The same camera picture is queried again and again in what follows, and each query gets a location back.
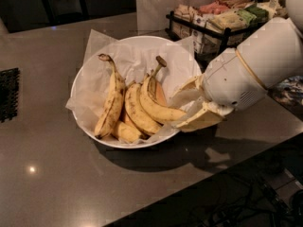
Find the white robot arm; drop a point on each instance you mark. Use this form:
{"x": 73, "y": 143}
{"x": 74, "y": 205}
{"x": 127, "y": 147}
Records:
{"x": 274, "y": 52}

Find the black grid vent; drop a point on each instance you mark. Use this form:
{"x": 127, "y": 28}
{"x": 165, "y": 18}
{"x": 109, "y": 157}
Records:
{"x": 9, "y": 90}

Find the white packet boxes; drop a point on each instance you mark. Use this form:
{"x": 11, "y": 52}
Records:
{"x": 202, "y": 43}

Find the yellow banana bottom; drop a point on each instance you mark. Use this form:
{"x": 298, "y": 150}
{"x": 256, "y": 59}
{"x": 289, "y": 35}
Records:
{"x": 125, "y": 132}

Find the green packet stack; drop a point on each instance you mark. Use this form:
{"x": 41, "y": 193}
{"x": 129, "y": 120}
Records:
{"x": 253, "y": 14}

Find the pink packet stack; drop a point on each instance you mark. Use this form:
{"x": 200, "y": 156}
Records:
{"x": 213, "y": 8}

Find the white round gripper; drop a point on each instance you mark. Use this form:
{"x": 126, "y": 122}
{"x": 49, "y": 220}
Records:
{"x": 232, "y": 78}

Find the spotted yellow banana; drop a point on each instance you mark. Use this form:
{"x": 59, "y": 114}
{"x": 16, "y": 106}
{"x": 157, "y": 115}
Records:
{"x": 113, "y": 103}

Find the black wire rack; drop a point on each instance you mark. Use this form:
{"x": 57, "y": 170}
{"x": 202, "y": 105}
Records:
{"x": 224, "y": 37}

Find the black chair frame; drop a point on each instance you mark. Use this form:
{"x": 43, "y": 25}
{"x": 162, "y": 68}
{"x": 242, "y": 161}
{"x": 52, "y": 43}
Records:
{"x": 61, "y": 12}

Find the white paper liner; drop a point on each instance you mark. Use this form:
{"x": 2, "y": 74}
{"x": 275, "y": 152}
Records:
{"x": 134, "y": 58}

